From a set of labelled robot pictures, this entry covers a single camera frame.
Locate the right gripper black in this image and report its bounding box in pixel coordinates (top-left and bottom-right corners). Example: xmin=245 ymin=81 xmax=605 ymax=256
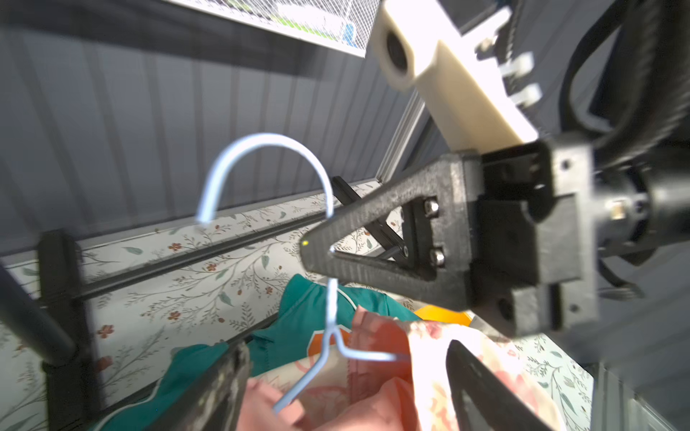
xmin=300 ymin=133 xmax=599 ymax=338

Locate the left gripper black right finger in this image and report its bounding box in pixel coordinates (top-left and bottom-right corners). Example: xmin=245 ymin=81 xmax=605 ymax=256
xmin=446 ymin=340 xmax=549 ymax=430

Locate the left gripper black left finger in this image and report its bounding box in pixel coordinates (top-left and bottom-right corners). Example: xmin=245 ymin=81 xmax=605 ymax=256
xmin=147 ymin=341 xmax=251 ymax=431

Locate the pink floral garment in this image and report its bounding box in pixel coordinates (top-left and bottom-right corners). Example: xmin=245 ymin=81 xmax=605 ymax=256
xmin=237 ymin=308 xmax=565 ymax=430

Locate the green jacket orange letter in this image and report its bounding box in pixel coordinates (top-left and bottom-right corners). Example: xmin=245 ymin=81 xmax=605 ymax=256
xmin=95 ymin=275 xmax=419 ymax=430

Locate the light blue wire hanger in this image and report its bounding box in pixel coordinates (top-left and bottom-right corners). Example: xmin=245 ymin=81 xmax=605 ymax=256
xmin=195 ymin=133 xmax=413 ymax=415

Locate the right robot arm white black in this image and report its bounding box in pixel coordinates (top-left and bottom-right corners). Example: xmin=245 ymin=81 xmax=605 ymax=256
xmin=300 ymin=1 xmax=689 ymax=337

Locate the yellow plastic tray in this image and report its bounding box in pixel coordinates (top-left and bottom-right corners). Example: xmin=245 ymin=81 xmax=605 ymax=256
xmin=414 ymin=305 xmax=474 ymax=326

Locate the black clothes rack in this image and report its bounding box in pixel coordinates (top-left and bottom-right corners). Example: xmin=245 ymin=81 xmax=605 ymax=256
xmin=0 ymin=174 xmax=416 ymax=431

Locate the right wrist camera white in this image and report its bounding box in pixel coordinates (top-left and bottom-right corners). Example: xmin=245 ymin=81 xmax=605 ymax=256
xmin=368 ymin=1 xmax=538 ymax=154

